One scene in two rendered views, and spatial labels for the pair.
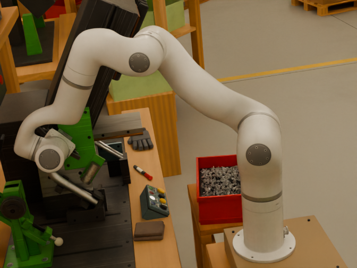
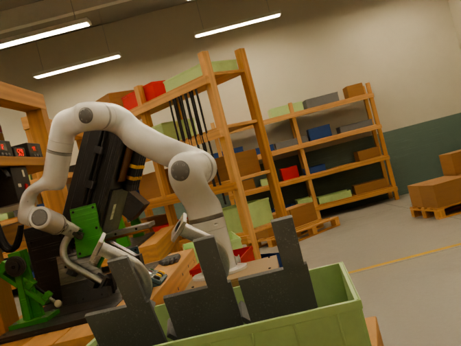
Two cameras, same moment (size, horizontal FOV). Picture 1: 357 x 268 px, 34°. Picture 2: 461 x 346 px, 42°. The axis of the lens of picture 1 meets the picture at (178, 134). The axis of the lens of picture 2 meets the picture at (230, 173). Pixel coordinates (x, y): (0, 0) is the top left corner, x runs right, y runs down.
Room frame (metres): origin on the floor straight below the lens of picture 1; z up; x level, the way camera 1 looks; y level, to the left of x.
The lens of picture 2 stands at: (-0.55, -0.61, 1.26)
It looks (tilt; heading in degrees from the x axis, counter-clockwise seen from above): 0 degrees down; 8
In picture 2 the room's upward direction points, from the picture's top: 14 degrees counter-clockwise
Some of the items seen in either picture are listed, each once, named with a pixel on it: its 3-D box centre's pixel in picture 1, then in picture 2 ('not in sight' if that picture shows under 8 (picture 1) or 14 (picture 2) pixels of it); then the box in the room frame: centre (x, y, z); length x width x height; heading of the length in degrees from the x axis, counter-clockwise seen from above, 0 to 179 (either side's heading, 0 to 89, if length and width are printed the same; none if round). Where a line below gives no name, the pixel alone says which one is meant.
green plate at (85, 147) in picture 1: (77, 134); (88, 229); (1.86, 0.36, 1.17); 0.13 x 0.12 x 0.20; 5
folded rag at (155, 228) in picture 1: (149, 230); not in sight; (1.60, 0.13, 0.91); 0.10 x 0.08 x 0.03; 85
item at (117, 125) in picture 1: (91, 130); (110, 235); (2.01, 0.33, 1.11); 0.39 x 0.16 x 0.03; 95
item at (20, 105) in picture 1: (31, 145); (64, 257); (2.02, 0.57, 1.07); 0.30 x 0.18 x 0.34; 5
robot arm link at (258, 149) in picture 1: (260, 160); (194, 186); (1.41, -0.22, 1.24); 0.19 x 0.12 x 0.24; 169
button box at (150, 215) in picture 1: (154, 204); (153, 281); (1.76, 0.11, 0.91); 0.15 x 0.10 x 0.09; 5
